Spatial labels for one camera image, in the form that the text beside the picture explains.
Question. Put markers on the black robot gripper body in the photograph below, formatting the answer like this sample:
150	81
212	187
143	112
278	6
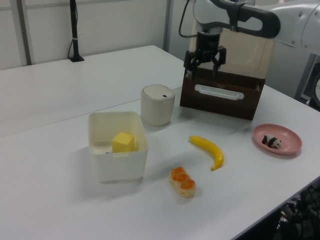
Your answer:
208	46

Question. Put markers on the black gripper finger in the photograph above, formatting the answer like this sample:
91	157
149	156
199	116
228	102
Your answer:
216	68
193	72

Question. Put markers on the yellow cube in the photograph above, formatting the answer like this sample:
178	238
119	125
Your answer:
122	142

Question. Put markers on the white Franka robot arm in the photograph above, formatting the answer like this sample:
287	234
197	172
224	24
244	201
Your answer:
310	25

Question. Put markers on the white plastic storage box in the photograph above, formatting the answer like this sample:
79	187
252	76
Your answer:
117	167

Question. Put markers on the cream plastic cabinet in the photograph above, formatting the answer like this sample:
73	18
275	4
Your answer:
247	50

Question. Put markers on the dark brown wooden drawer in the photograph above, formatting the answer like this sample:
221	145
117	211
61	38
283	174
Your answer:
220	107

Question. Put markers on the beige lidded trash can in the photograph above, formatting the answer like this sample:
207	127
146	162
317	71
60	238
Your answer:
156	110

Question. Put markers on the yellow toy banana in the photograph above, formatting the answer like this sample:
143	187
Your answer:
212	150

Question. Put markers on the black white panda figurine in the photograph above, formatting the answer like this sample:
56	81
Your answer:
272	141

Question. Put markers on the pink plate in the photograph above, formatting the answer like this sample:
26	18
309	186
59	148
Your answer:
291	138

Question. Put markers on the orange glazed toy bread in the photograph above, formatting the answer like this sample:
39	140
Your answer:
182	181

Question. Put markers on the black mesh chair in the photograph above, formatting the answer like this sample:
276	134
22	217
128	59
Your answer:
307	215

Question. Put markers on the grey metal frame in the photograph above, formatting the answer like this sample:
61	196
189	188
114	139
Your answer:
303	80

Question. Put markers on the black camera pole stand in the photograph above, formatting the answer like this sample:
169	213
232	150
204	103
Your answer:
74	30

